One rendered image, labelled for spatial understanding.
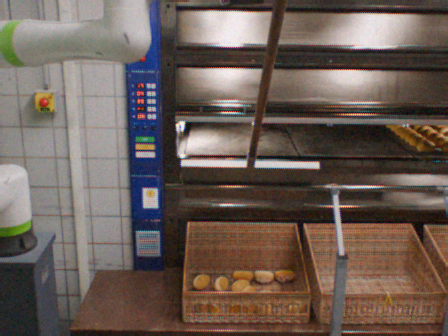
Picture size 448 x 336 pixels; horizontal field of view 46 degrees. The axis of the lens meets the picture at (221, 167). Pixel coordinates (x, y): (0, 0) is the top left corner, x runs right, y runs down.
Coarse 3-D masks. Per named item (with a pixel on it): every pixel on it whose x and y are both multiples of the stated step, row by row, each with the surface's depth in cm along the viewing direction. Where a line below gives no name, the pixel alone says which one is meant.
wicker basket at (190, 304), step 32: (192, 224) 262; (224, 224) 263; (256, 224) 263; (288, 224) 263; (192, 256) 263; (224, 256) 263; (256, 256) 264; (288, 256) 264; (192, 288) 252; (256, 288) 253; (288, 288) 254; (192, 320) 226; (224, 320) 226; (256, 320) 226; (288, 320) 227
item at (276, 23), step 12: (276, 0) 120; (276, 12) 123; (276, 24) 127; (276, 36) 131; (276, 48) 136; (264, 60) 142; (264, 72) 147; (264, 84) 152; (264, 96) 158; (264, 108) 165; (252, 132) 182; (252, 144) 189; (252, 156) 198
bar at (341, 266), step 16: (336, 192) 221; (400, 192) 223; (416, 192) 222; (432, 192) 222; (336, 208) 218; (336, 224) 215; (336, 240) 214; (336, 256) 209; (336, 272) 209; (336, 288) 210; (336, 304) 212; (336, 320) 215
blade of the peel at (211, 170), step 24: (192, 168) 208; (216, 168) 208; (240, 168) 208; (264, 168) 208; (288, 168) 207; (312, 168) 207; (192, 192) 233; (216, 192) 233; (240, 192) 233; (264, 192) 232; (288, 192) 232
